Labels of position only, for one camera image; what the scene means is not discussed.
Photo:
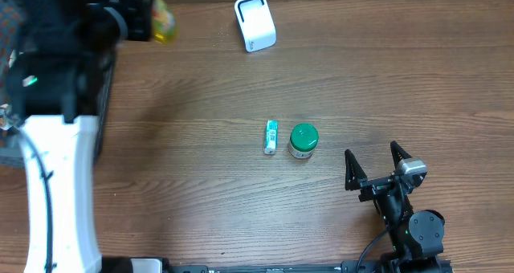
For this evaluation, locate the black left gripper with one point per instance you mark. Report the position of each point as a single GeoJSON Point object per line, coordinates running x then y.
{"type": "Point", "coordinates": [135, 18]}

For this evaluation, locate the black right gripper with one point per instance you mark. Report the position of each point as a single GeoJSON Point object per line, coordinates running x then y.
{"type": "Point", "coordinates": [356, 180]}

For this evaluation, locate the yellow oil bottle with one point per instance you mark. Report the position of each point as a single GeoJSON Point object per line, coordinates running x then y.
{"type": "Point", "coordinates": [163, 22]}

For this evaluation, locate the green lidded jar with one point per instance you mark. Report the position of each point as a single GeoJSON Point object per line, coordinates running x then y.
{"type": "Point", "coordinates": [303, 140]}

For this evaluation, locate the small teal tissue pack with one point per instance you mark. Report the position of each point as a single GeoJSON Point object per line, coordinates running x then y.
{"type": "Point", "coordinates": [270, 137]}

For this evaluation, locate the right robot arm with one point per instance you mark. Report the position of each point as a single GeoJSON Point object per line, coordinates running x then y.
{"type": "Point", "coordinates": [417, 237]}

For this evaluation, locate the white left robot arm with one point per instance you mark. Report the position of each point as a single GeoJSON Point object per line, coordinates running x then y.
{"type": "Point", "coordinates": [59, 160]}

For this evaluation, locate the white barcode scanner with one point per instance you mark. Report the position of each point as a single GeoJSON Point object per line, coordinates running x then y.
{"type": "Point", "coordinates": [256, 24]}

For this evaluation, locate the dark grey plastic basket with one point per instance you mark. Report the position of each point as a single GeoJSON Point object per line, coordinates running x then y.
{"type": "Point", "coordinates": [105, 104]}

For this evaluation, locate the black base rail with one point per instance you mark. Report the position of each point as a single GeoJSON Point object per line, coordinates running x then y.
{"type": "Point", "coordinates": [273, 268]}

